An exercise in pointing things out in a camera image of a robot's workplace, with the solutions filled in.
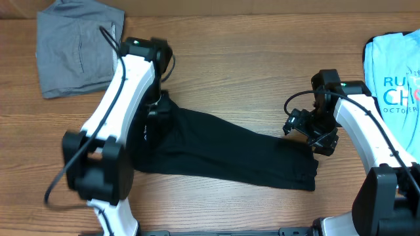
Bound light blue printed t-shirt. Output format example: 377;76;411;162
363;30;419;161

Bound black polo shirt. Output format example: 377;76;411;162
127;99;318;191

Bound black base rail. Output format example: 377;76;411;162
140;227;319;236

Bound brown cardboard backboard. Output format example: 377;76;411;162
0;0;420;20

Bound folded grey trousers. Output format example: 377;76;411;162
35;0;125;99

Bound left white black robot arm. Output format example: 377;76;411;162
62;37;173;235

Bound black garment under t-shirt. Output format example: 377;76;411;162
362;31;413;62

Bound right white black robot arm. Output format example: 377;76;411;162
279;69;419;236

